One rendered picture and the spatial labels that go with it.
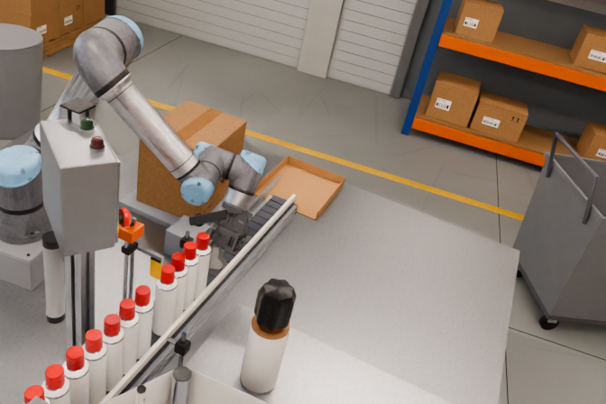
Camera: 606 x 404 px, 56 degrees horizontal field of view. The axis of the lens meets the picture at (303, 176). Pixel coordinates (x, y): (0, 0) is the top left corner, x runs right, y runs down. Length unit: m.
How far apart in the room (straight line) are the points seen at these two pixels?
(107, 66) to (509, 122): 3.99
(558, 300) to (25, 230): 2.50
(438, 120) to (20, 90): 3.17
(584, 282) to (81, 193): 2.61
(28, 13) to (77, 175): 4.08
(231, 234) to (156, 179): 0.46
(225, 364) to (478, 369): 0.72
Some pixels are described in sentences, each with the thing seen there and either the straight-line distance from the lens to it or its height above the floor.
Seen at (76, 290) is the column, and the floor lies 1.05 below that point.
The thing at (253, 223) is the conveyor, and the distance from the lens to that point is 1.91.
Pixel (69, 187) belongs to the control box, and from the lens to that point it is 1.02.
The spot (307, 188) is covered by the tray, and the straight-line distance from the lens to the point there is 2.23.
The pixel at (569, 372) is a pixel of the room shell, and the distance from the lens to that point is 3.27.
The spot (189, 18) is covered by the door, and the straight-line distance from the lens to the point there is 6.11.
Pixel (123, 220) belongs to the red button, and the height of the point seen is 1.33.
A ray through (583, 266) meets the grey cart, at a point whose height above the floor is 0.50.
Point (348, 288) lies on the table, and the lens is 1.83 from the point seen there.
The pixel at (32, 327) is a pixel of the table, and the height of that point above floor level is 0.83.
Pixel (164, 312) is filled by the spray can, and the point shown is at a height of 0.97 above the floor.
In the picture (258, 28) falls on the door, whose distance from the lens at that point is 5.84.
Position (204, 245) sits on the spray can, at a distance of 1.49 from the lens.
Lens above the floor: 2.01
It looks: 31 degrees down
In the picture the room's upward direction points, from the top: 13 degrees clockwise
